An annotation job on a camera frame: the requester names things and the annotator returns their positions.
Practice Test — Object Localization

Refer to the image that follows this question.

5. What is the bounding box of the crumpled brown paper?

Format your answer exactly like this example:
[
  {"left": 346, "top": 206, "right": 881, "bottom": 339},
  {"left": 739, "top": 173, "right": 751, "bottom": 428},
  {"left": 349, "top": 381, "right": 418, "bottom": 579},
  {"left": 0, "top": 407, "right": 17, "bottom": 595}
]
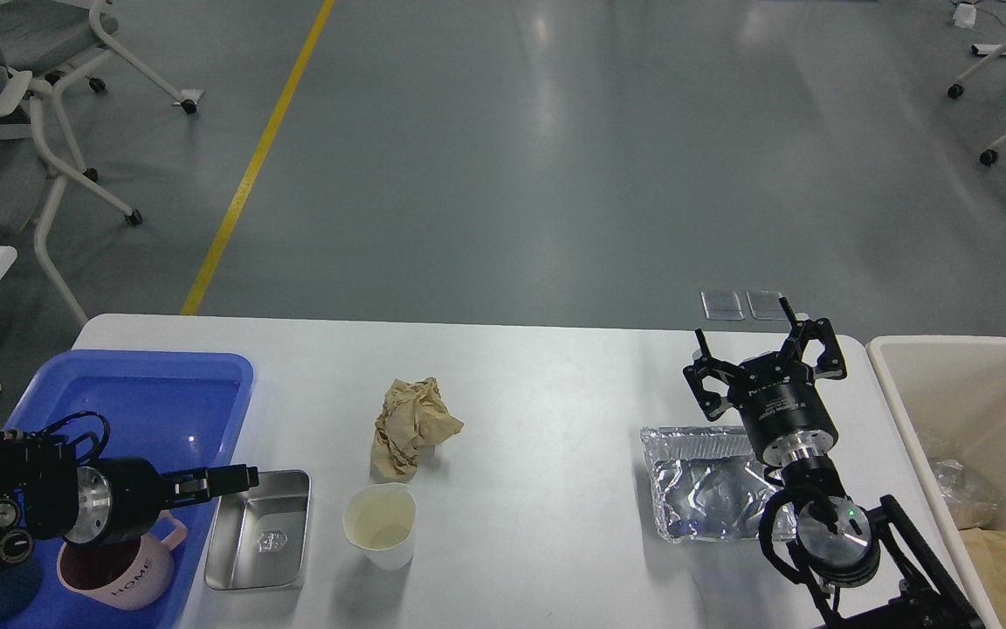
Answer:
[{"left": 371, "top": 377, "right": 465, "bottom": 480}]

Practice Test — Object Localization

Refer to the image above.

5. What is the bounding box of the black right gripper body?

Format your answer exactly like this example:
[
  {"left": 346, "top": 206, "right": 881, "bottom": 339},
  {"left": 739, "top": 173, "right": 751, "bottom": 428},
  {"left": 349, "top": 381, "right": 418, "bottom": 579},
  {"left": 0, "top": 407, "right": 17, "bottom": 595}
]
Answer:
[{"left": 727, "top": 354, "right": 839, "bottom": 466}]

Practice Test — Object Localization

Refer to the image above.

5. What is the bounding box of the blue plastic tray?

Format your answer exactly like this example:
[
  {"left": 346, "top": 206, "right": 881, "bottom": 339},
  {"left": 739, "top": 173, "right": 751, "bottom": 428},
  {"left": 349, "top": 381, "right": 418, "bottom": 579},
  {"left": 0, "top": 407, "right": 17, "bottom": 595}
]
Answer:
[{"left": 0, "top": 350, "right": 254, "bottom": 628}]

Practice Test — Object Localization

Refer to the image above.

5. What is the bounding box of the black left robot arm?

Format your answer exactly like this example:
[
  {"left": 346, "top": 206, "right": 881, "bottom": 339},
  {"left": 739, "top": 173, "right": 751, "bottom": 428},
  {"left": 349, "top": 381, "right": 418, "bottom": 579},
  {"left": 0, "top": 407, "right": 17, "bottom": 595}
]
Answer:
[{"left": 0, "top": 411, "right": 260, "bottom": 574}]

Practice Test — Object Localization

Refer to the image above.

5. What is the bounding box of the floor outlet cover right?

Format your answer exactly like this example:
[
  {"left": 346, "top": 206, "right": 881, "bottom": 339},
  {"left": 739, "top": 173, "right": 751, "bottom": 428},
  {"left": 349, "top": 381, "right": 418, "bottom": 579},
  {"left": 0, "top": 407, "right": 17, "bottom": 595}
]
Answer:
[{"left": 744, "top": 290, "right": 788, "bottom": 320}]

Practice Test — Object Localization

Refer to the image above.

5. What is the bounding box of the floor outlet cover left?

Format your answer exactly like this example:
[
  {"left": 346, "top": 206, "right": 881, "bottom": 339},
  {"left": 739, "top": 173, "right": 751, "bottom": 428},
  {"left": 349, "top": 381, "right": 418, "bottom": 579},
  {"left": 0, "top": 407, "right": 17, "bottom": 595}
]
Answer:
[{"left": 701, "top": 290, "right": 746, "bottom": 321}]

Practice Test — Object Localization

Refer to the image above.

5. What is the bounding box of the aluminium foil container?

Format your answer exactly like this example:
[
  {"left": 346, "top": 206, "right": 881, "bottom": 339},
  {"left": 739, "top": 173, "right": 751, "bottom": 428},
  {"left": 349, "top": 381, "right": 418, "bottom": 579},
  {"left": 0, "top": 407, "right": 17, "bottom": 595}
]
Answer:
[{"left": 639, "top": 426, "right": 779, "bottom": 544}]

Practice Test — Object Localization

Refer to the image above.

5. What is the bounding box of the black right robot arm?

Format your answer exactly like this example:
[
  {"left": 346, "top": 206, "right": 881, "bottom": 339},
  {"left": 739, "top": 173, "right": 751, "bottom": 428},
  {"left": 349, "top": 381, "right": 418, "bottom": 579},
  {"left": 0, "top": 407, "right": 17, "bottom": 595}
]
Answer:
[{"left": 683, "top": 298, "right": 983, "bottom": 628}]

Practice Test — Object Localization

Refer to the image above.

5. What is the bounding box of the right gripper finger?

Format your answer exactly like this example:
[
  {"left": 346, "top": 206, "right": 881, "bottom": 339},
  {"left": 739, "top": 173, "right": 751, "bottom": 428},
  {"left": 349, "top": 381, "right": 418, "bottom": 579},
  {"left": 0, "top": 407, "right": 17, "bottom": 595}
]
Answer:
[
  {"left": 683, "top": 329, "right": 744, "bottom": 422},
  {"left": 778, "top": 298, "right": 850, "bottom": 384}
]

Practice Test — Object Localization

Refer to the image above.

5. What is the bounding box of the pink mug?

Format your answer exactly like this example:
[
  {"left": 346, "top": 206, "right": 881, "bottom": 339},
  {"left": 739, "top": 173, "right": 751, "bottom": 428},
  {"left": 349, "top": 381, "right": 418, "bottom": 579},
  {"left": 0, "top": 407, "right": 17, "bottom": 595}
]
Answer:
[{"left": 56, "top": 511, "right": 188, "bottom": 612}]

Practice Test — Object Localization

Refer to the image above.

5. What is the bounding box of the white plastic bin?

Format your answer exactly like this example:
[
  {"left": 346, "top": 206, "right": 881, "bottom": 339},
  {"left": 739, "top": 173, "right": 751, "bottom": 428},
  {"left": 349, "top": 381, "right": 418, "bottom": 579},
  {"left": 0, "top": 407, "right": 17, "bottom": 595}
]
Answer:
[{"left": 867, "top": 335, "right": 1006, "bottom": 628}]

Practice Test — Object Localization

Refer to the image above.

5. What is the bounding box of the floor outlet cover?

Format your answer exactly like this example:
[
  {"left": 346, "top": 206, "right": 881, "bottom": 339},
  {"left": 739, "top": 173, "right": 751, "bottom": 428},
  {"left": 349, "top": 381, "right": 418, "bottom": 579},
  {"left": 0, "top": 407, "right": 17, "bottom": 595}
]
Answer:
[
  {"left": 744, "top": 290, "right": 788, "bottom": 320},
  {"left": 701, "top": 290, "right": 746, "bottom": 321}
]

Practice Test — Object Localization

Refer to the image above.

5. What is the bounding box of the stainless steel rectangular tray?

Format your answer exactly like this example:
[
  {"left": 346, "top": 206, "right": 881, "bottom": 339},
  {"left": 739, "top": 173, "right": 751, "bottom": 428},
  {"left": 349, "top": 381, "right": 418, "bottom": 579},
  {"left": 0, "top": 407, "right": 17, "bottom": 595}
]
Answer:
[{"left": 203, "top": 469, "right": 311, "bottom": 593}]

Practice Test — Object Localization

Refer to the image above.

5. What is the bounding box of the white paper cup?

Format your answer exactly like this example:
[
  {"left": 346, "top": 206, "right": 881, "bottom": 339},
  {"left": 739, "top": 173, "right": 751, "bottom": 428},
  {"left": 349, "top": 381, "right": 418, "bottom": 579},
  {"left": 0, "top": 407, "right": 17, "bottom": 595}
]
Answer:
[{"left": 341, "top": 482, "right": 417, "bottom": 570}]

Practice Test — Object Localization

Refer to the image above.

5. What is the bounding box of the dark blue mug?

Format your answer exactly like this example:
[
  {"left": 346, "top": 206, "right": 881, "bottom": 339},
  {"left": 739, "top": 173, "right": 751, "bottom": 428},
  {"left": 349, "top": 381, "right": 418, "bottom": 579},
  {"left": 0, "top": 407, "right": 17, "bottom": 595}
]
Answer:
[{"left": 0, "top": 560, "right": 43, "bottom": 622}]

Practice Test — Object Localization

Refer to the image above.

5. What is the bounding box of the grey office chair far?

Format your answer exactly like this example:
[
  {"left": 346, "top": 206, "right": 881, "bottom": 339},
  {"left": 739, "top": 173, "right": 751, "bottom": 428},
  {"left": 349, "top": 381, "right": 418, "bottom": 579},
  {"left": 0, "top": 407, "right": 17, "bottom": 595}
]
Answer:
[{"left": 0, "top": 1, "right": 200, "bottom": 115}]

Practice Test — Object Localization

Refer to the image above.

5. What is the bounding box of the clear plastic bag in bin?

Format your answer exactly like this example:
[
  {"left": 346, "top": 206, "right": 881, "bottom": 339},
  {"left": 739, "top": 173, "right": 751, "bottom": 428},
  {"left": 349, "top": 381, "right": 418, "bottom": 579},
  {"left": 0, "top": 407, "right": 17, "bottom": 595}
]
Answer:
[{"left": 928, "top": 459, "right": 1006, "bottom": 530}]

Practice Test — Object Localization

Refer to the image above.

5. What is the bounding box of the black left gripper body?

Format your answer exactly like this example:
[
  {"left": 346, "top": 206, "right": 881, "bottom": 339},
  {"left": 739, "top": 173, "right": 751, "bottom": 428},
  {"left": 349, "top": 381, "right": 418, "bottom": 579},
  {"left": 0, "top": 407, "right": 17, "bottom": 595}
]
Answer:
[{"left": 63, "top": 457, "right": 165, "bottom": 547}]

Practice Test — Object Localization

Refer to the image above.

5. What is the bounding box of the white power adapter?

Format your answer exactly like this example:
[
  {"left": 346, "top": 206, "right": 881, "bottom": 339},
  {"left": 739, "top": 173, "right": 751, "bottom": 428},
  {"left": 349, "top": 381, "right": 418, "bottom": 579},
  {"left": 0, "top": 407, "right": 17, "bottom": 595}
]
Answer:
[{"left": 953, "top": 3, "right": 977, "bottom": 31}]

